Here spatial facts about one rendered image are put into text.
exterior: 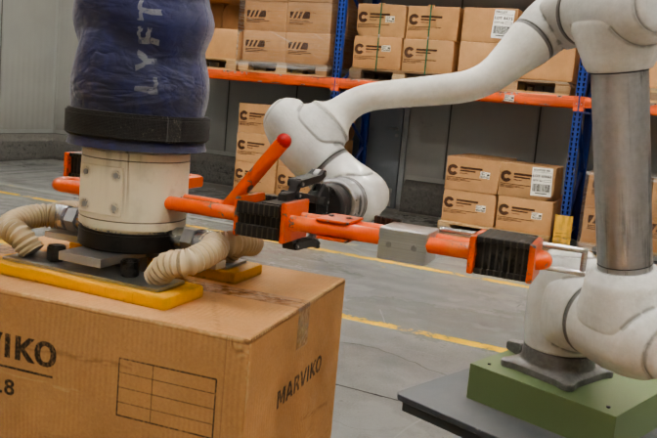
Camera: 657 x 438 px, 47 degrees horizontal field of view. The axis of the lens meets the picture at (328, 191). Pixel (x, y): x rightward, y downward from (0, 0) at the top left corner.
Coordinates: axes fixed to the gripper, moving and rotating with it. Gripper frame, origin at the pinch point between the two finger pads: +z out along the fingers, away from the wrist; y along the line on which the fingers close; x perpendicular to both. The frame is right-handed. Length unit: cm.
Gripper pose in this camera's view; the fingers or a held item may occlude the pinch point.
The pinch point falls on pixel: (279, 218)
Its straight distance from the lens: 114.2
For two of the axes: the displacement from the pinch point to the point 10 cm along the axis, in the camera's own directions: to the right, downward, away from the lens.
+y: -0.8, 9.9, 1.3
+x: -9.2, -1.3, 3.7
